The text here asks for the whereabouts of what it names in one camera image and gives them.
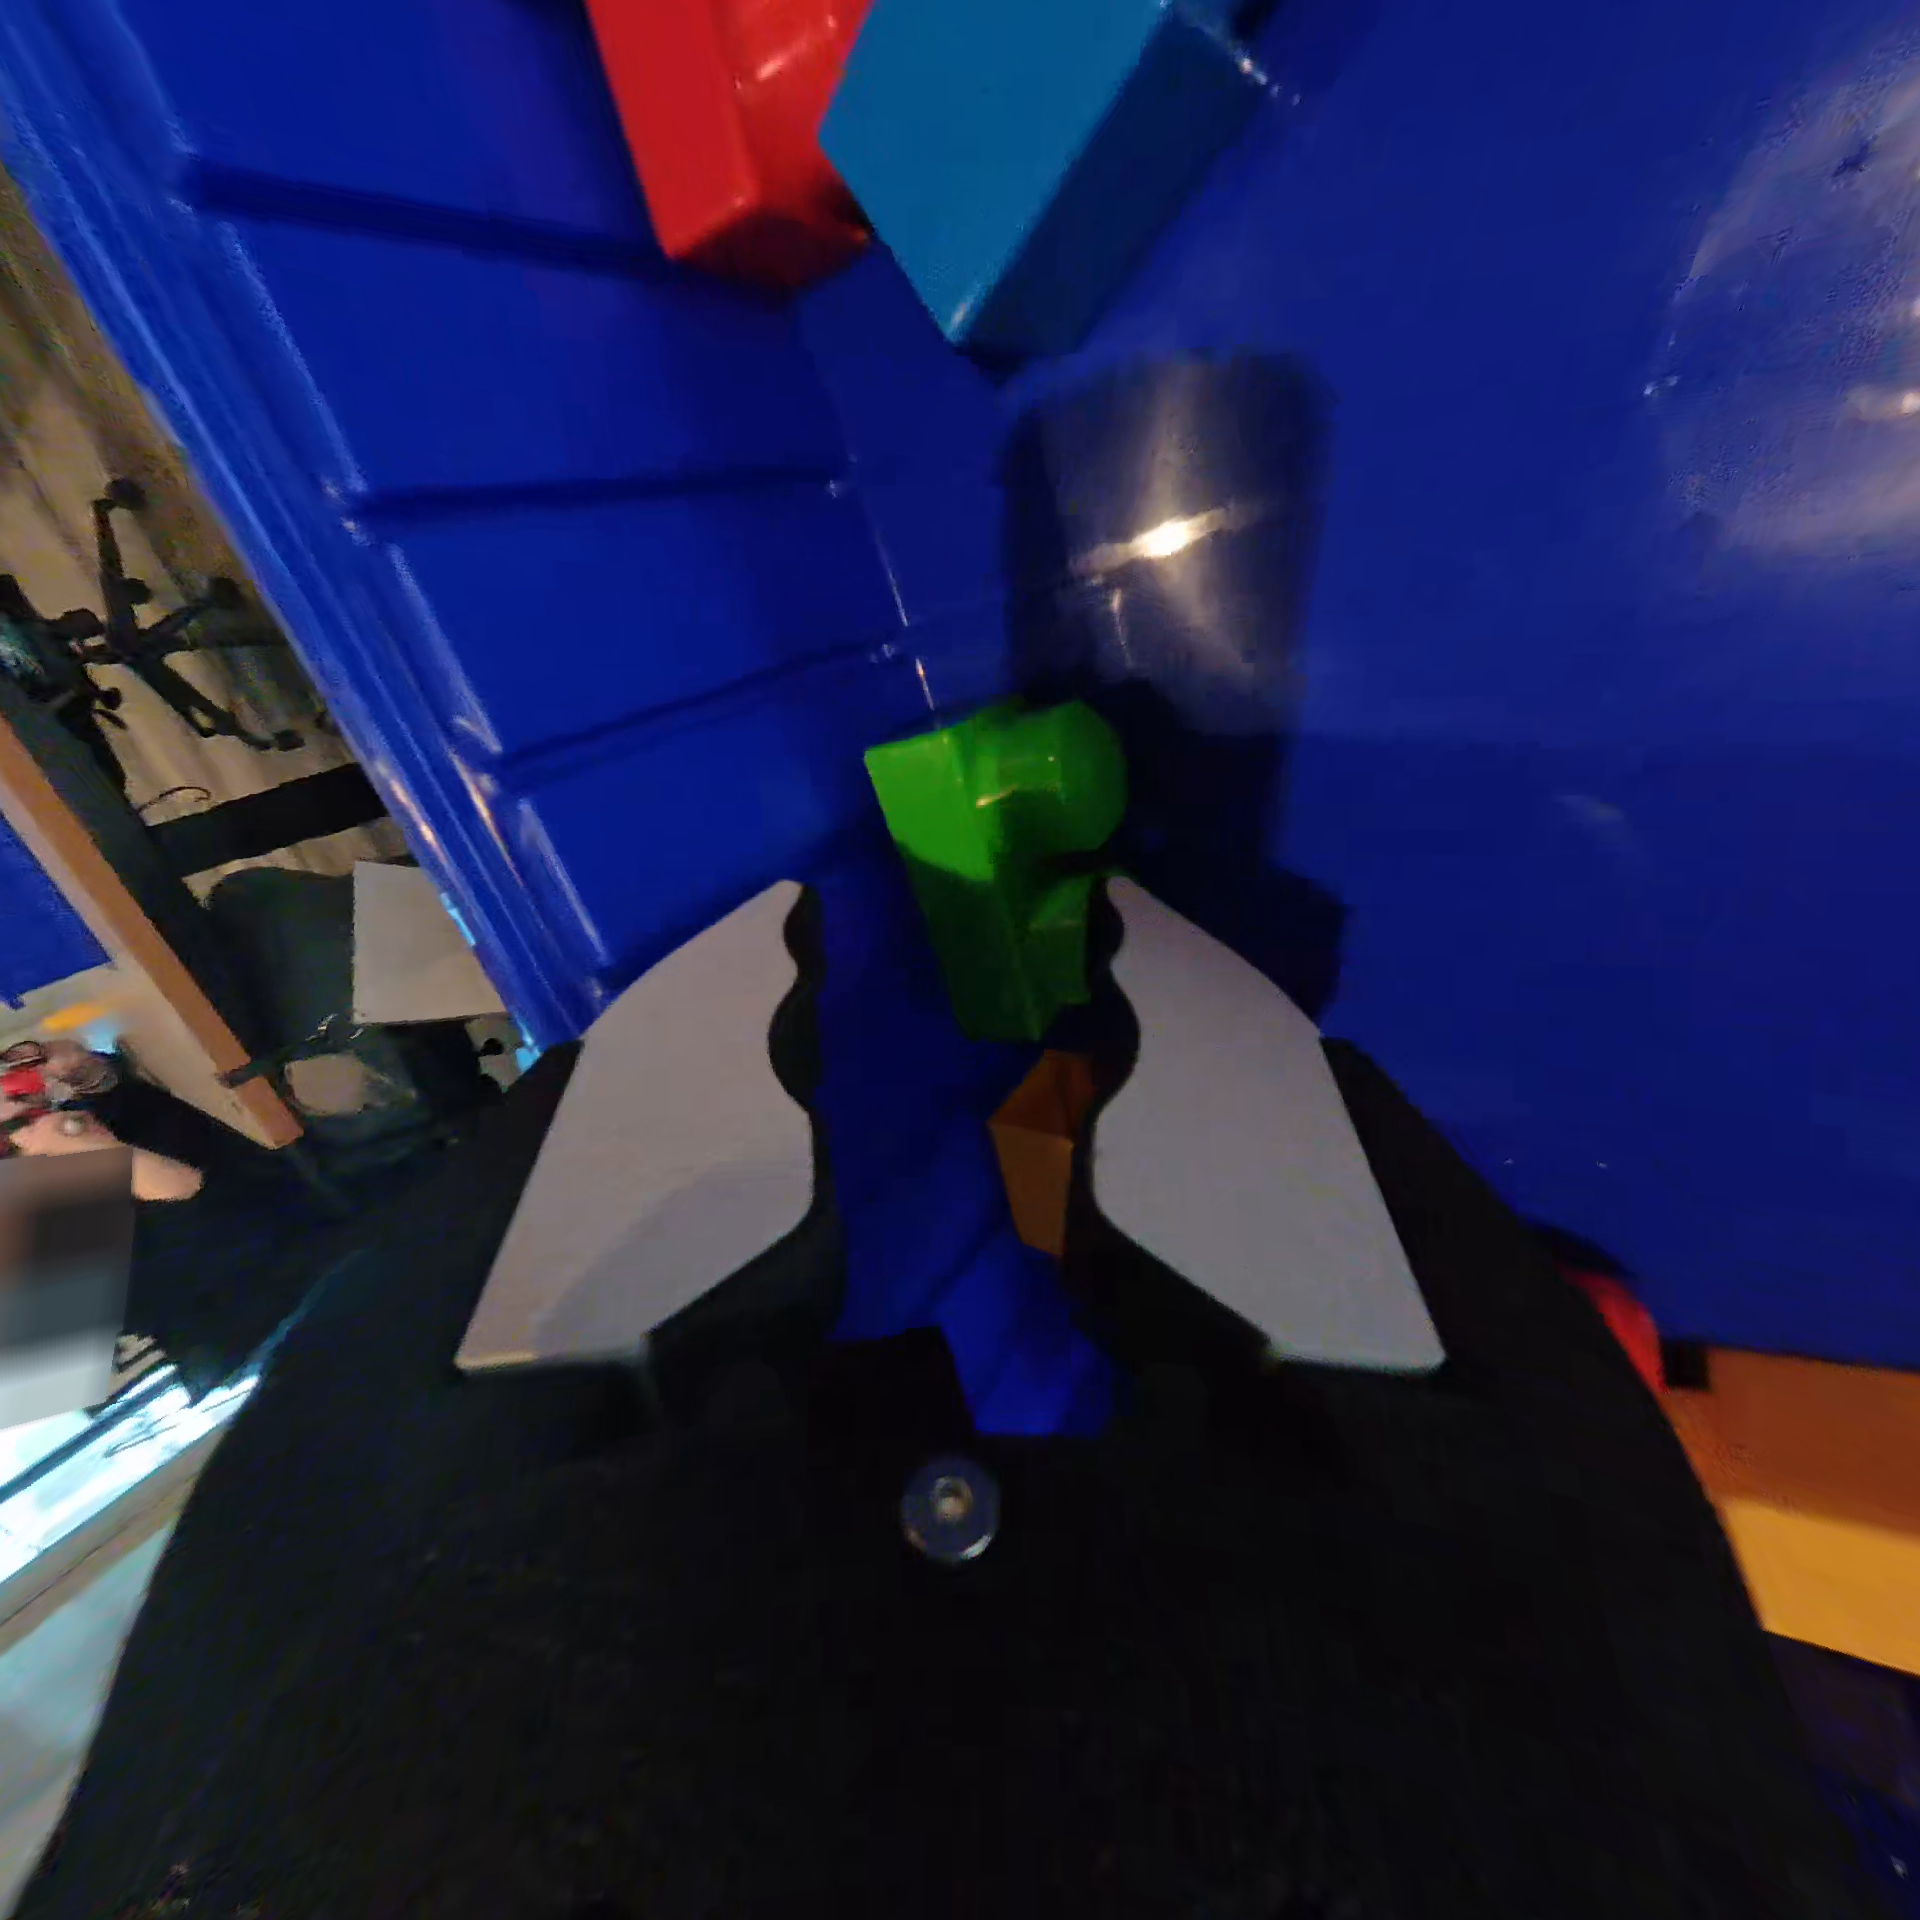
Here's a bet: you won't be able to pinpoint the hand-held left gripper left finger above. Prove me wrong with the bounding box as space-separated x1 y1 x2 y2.
448 880 840 1379

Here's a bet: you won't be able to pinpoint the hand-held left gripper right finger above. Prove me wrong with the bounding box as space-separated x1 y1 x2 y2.
1065 873 1453 1379

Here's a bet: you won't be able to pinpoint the blue ribbed plastic bin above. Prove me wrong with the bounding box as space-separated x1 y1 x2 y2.
0 0 1920 1880
0 819 113 1006

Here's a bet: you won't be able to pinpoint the green two-stud block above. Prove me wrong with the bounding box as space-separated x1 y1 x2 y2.
861 694 1128 1045

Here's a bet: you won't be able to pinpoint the pile of assorted toy blocks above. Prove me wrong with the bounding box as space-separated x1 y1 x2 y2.
585 0 1920 1680

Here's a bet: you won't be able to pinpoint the white paper sheet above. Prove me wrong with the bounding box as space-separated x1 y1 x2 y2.
349 862 502 1024

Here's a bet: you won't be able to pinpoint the wooden office desk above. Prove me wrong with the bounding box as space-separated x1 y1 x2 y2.
0 724 305 1152

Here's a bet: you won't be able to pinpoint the black office chair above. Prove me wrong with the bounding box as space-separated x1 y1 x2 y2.
0 475 321 755

